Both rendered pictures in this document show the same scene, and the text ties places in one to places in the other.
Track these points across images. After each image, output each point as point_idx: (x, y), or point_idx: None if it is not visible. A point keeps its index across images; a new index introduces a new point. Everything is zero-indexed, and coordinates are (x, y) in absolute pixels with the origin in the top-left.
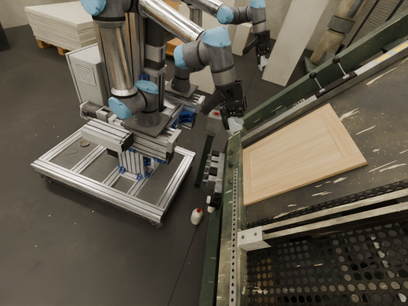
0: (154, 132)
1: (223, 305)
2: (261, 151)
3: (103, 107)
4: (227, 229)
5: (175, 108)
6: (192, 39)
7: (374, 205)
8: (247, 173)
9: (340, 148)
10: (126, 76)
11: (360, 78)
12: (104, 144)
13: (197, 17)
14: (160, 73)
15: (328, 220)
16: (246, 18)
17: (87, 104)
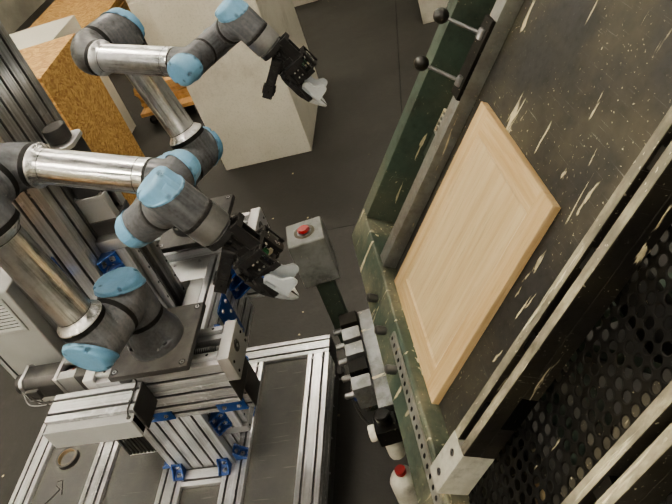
0: (180, 357)
1: None
2: (423, 266)
3: (63, 363)
4: (420, 472)
5: (208, 273)
6: (135, 185)
7: (564, 292)
8: (416, 331)
9: (519, 197)
10: (69, 295)
11: (507, 22)
12: (101, 435)
13: (145, 77)
14: None
15: (523, 357)
16: (229, 42)
17: (30, 375)
